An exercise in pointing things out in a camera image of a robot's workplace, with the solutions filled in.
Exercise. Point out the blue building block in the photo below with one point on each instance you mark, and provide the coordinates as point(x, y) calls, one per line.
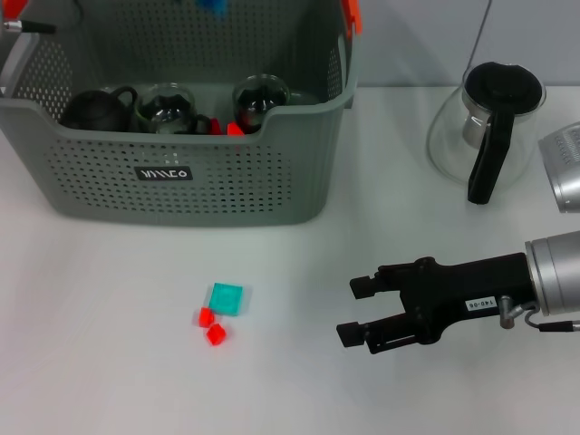
point(213, 6)

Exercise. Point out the black clay teapot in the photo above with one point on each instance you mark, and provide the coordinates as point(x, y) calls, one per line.
point(90, 113)

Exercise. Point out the bright red sloped block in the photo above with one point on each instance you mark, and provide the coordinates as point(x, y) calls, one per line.
point(234, 130)

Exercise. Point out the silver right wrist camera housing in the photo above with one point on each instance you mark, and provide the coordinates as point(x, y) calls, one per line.
point(564, 167)

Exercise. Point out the teal building block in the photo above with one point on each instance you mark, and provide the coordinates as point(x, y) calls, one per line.
point(226, 299)

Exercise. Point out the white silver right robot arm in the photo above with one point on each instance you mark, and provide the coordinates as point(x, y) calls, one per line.
point(557, 272)

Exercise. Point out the dark red building block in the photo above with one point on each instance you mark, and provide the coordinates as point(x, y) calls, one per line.
point(216, 127)

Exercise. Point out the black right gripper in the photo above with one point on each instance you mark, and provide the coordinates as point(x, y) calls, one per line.
point(457, 294)

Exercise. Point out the grey-green perforated storage bin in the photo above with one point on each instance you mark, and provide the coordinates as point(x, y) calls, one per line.
point(226, 181)

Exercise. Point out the small red building block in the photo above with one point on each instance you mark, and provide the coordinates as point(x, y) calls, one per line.
point(216, 335)
point(205, 317)

